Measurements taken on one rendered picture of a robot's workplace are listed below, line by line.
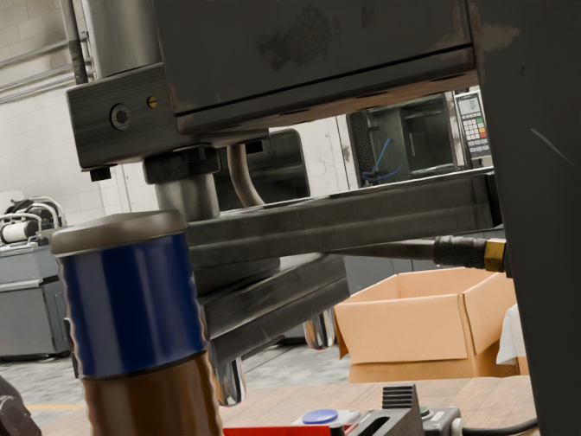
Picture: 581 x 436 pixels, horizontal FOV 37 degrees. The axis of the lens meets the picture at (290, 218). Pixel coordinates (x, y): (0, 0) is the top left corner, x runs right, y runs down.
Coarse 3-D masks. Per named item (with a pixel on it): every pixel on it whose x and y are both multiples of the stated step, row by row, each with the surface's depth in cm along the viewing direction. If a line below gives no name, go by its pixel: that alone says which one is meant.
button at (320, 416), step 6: (324, 408) 95; (306, 414) 94; (312, 414) 93; (318, 414) 93; (324, 414) 92; (330, 414) 92; (336, 414) 92; (306, 420) 92; (312, 420) 91; (318, 420) 91; (324, 420) 91; (330, 420) 91
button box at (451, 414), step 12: (372, 408) 93; (432, 408) 90; (444, 408) 89; (456, 408) 88; (360, 420) 90; (432, 420) 86; (444, 420) 85; (456, 420) 86; (528, 420) 87; (432, 432) 84; (444, 432) 84; (456, 432) 85; (468, 432) 85; (480, 432) 85; (492, 432) 84; (504, 432) 85; (516, 432) 85
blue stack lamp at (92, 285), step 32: (64, 256) 23; (96, 256) 23; (128, 256) 23; (160, 256) 23; (64, 288) 24; (96, 288) 23; (128, 288) 23; (160, 288) 23; (192, 288) 24; (96, 320) 23; (128, 320) 23; (160, 320) 23; (192, 320) 24; (96, 352) 23; (128, 352) 23; (160, 352) 23; (192, 352) 24
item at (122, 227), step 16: (80, 224) 24; (96, 224) 23; (112, 224) 23; (128, 224) 23; (144, 224) 23; (160, 224) 23; (176, 224) 24; (64, 240) 23; (80, 240) 23; (96, 240) 23; (112, 240) 23; (128, 240) 23
